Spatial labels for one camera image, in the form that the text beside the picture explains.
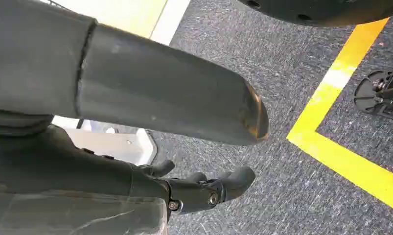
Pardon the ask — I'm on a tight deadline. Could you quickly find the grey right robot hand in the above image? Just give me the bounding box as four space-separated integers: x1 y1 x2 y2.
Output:
0 0 270 235

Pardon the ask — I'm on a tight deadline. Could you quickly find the white floor plate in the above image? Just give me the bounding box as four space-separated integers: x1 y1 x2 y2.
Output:
52 116 158 166

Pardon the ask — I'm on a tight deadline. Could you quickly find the pale wooden desk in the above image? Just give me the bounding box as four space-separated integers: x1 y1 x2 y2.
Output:
48 0 191 46

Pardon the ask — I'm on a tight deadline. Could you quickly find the black robot leg shell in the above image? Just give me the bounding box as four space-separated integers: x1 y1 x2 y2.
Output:
237 0 393 27

